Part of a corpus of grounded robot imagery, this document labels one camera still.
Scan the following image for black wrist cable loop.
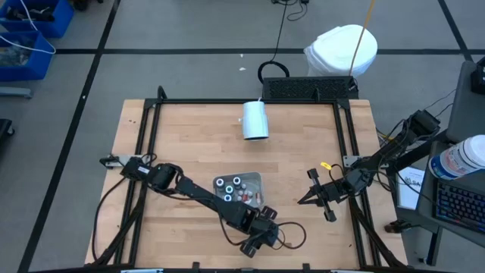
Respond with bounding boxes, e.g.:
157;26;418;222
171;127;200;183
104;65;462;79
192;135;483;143
217;212;308;251

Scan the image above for black device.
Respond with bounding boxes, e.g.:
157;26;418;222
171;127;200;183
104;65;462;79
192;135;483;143
470;56;485;96

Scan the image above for black object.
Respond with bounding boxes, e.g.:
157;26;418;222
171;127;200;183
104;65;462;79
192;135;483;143
0;118;16;152

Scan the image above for grey metal bar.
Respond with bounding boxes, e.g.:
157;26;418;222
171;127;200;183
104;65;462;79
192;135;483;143
0;86;34;100

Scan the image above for yellow pole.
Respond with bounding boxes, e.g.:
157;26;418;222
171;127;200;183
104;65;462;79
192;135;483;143
347;0;377;77

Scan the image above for black coiled floor cable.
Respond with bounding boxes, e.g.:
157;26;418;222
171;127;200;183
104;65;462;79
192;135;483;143
257;0;291;85

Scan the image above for white cable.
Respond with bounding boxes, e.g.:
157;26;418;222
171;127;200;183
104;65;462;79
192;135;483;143
0;0;57;55

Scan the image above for grey shelf panel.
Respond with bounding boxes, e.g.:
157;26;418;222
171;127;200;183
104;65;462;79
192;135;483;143
446;60;485;144

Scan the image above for black desk foot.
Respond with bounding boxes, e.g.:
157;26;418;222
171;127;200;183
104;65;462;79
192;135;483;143
383;219;420;234

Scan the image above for black aluminium table frame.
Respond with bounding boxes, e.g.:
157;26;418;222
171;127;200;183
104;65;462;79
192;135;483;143
85;85;409;273

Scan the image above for white paper sheet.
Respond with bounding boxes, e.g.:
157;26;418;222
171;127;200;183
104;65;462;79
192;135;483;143
396;165;427;212

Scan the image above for black keyboard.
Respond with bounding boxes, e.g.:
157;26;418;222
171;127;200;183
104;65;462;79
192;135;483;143
433;179;485;234

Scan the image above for grey plastic tray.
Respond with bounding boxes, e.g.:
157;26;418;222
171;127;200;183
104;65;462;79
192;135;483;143
211;171;265;209

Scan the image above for blue plastic storage bin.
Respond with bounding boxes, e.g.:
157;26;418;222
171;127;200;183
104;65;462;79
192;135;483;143
0;30;56;83
0;0;75;39

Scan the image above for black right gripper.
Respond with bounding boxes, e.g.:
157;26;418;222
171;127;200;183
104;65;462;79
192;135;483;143
297;168;359;223

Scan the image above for white bagged trash bin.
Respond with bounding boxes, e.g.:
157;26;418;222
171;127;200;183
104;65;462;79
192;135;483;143
304;24;379;79

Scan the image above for black plug cables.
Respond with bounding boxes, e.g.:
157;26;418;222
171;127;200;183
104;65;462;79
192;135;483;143
270;0;311;22

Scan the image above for white wipes canister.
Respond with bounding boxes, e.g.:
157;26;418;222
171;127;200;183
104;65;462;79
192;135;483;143
428;134;485;181

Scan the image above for black perforated metal box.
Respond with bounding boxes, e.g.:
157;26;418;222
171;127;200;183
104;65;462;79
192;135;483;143
261;75;360;102

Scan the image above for white cylindrical cup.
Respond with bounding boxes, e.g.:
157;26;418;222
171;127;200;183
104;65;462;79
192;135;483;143
241;100;271;142

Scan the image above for grey desk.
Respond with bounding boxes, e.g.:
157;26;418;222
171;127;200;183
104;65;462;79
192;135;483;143
415;140;485;249

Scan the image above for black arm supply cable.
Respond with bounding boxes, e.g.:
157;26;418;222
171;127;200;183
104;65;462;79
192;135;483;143
91;176;128;263

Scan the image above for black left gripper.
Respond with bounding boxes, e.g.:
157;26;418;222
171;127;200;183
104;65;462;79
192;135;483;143
239;206;283;259

